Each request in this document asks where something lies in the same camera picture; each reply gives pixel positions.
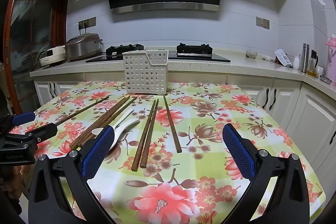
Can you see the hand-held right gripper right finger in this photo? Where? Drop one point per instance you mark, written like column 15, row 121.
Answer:
column 239, row 154

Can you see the brown and white paper packet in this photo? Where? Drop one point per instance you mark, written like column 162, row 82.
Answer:
column 283, row 57

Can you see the silver brown rice cooker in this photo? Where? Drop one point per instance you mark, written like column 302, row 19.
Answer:
column 82, row 47

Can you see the speckled stone countertop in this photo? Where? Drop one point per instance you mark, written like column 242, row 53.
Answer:
column 210, row 66

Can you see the wooden framed glass door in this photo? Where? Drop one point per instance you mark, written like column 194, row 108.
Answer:
column 34, row 16

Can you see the pink thermos jug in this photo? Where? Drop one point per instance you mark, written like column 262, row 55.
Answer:
column 331, row 61

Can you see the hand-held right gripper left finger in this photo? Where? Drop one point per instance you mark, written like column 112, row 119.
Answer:
column 97, row 154

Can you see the floral checked tablecloth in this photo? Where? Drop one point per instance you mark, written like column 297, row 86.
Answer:
column 199, row 134

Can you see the oil bottle with black lid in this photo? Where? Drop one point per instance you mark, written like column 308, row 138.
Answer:
column 313, row 64

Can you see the black burner pan support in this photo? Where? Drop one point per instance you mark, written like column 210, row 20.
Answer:
column 194, row 49
column 115, row 49

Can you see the small ceramic bowl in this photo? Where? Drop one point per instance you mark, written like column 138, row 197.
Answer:
column 251, row 54

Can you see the white perforated plastic utensil basket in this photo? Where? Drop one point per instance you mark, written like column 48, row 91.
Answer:
column 144, row 74

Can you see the small white scraps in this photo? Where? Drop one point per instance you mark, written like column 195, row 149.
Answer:
column 266, row 58

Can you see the black glass gas hob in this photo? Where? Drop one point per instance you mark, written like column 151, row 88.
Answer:
column 194, row 57

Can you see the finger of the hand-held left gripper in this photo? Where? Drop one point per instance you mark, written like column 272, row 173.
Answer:
column 44, row 130
column 25, row 117

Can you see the beige double wall outlet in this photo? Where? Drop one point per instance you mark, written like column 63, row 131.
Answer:
column 90, row 21

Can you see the white electric cooker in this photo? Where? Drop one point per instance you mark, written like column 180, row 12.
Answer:
column 52, row 54

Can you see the stainless steel thermos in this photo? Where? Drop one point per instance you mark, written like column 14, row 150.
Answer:
column 304, row 58

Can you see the small white bottle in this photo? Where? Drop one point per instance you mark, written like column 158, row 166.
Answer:
column 296, row 63

